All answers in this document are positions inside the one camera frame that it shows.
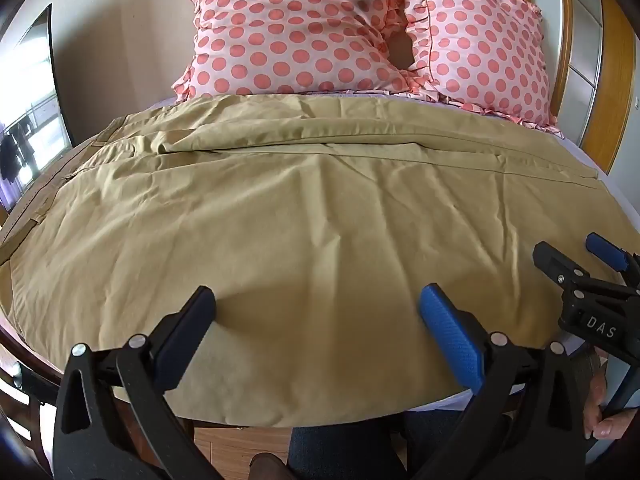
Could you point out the person's legs in jeans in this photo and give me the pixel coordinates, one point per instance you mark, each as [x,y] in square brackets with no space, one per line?
[350,452]

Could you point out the brown rounded object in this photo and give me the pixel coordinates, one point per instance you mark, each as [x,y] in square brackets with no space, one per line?
[267,467]

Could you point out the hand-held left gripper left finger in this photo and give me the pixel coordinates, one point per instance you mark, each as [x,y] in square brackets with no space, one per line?
[184,332]

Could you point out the small pink polka dot pillow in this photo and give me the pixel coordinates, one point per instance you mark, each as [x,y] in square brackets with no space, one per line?
[480,45]

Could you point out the large pink polka dot pillow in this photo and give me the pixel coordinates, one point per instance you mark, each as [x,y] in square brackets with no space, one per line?
[290,30]

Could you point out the window with dark frame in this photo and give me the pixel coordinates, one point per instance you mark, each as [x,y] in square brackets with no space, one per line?
[35,110]

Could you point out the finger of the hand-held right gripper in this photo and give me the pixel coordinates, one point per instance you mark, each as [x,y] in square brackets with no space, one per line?
[550,260]
[606,251]

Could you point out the olive green bed sheet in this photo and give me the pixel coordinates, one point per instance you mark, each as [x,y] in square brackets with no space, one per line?
[300,260]

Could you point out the person's right hand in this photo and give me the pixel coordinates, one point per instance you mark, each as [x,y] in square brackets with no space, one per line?
[612,425]

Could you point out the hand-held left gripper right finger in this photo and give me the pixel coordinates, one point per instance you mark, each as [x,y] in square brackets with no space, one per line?
[450,335]

